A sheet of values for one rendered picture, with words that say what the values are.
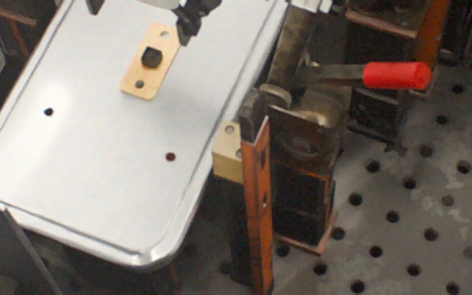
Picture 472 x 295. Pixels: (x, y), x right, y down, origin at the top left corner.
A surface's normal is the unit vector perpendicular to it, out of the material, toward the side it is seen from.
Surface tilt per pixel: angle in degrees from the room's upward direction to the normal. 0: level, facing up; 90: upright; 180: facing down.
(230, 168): 90
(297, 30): 90
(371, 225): 0
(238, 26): 0
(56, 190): 0
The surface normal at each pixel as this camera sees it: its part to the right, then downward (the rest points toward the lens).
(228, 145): -0.04, -0.43
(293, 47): -0.39, 0.84
